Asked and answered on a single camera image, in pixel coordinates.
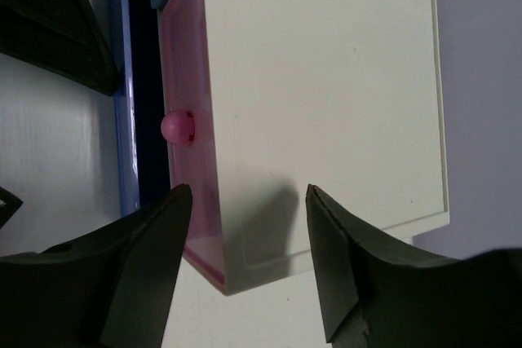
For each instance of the pink highlighter marker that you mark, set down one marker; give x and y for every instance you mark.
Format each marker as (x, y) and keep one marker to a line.
(9, 204)

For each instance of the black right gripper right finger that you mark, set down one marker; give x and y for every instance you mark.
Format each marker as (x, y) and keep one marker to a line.
(376, 290)

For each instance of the cream drawer cabinet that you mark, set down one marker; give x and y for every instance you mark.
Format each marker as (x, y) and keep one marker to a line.
(343, 94)

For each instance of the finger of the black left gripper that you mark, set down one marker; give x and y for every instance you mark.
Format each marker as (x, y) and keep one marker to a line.
(60, 36)

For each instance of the pink drawer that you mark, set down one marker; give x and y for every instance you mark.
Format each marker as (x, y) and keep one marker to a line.
(189, 130)

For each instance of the purple-blue drawer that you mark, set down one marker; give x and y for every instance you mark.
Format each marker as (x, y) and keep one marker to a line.
(139, 105)

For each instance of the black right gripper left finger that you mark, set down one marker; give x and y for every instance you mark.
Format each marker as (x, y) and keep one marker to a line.
(116, 283)

